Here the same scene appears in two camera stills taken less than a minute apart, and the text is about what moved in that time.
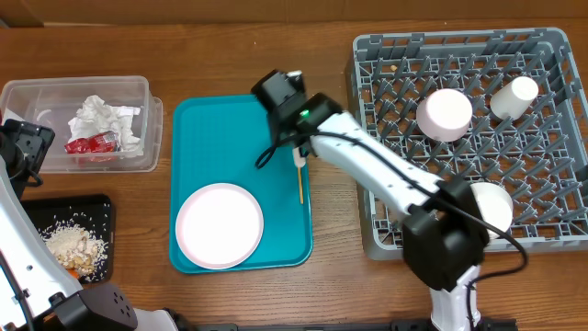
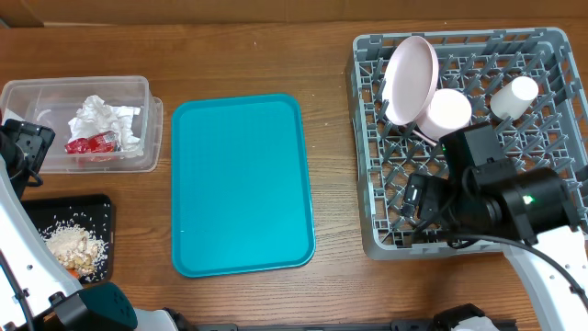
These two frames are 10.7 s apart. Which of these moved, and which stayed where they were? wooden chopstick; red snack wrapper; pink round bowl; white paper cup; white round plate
Moved: white round plate; wooden chopstick
Stayed: white paper cup; pink round bowl; red snack wrapper
